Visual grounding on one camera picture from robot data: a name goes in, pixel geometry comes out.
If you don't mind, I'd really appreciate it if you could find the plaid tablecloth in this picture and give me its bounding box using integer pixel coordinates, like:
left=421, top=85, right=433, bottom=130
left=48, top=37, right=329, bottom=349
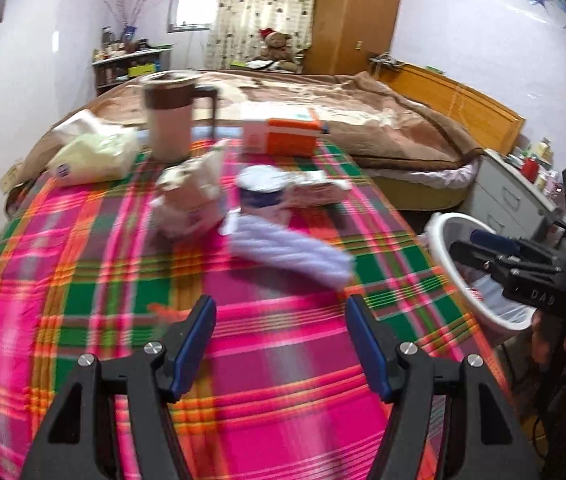
left=0, top=137, right=516, bottom=480

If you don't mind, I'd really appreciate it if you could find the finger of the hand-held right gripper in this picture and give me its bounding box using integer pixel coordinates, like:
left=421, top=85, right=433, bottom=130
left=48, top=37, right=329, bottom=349
left=449, top=240, right=516, bottom=286
left=470, top=229, right=531, bottom=261

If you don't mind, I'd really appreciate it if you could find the white round trash bin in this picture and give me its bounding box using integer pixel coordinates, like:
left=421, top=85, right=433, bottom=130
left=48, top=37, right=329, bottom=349
left=432, top=212, right=540, bottom=334

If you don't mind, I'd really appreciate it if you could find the white nightstand with drawers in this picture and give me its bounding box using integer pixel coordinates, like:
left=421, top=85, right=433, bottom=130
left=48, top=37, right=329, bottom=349
left=462, top=147, right=564, bottom=243

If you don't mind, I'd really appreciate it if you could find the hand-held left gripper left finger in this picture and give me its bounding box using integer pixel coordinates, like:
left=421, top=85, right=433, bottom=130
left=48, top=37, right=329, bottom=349
left=23, top=294, right=218, bottom=480

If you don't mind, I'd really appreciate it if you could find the person's right hand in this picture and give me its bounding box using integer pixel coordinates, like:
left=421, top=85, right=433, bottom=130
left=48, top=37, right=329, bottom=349
left=530, top=310, right=566, bottom=378

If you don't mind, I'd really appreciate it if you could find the pale yellow tissue pack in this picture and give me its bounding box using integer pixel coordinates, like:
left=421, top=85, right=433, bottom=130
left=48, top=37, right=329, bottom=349
left=47, top=109, right=142, bottom=189

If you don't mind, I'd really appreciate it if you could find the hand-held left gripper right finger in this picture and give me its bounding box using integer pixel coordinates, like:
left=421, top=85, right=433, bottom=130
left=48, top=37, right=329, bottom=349
left=344, top=294, right=540, bottom=480

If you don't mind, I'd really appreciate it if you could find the blue dolphin wall sticker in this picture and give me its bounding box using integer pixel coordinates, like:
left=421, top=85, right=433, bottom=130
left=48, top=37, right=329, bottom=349
left=527, top=0, right=566, bottom=29

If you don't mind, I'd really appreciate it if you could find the wooden bed headboard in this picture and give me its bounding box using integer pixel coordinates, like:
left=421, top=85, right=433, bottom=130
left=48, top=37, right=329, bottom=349
left=377, top=62, right=527, bottom=157

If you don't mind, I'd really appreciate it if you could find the dried branches bunch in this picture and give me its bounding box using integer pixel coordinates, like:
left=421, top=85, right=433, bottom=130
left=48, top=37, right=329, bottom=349
left=105, top=0, right=154, bottom=45

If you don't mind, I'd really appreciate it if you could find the orange and white box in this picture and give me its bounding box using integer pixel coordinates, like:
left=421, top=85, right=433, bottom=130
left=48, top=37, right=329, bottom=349
left=240, top=104, right=326, bottom=157

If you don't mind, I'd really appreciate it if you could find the cluttered side table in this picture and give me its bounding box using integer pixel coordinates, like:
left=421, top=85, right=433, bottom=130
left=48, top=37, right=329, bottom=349
left=91, top=47, right=172, bottom=97

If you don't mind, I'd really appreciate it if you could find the brown and white lidded mug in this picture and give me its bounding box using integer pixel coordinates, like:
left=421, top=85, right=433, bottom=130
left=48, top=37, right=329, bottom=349
left=141, top=70, right=218, bottom=164

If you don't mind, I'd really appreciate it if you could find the wooden wardrobe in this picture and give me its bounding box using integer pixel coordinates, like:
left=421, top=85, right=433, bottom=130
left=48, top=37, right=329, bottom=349
left=302, top=0, right=407, bottom=76

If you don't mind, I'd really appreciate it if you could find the small window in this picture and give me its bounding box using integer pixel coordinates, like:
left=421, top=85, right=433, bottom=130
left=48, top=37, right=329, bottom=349
left=166, top=0, right=219, bottom=32

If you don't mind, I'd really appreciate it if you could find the brown paw print blanket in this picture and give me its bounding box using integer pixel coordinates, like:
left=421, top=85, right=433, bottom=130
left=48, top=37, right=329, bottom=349
left=10, top=69, right=487, bottom=202

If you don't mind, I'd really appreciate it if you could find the patterned curtain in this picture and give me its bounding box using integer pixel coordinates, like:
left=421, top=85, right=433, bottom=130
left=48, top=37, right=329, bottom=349
left=207, top=0, right=322, bottom=72

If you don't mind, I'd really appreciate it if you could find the teddy bear with red hat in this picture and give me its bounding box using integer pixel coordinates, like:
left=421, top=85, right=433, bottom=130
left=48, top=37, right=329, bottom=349
left=252, top=27, right=300, bottom=74

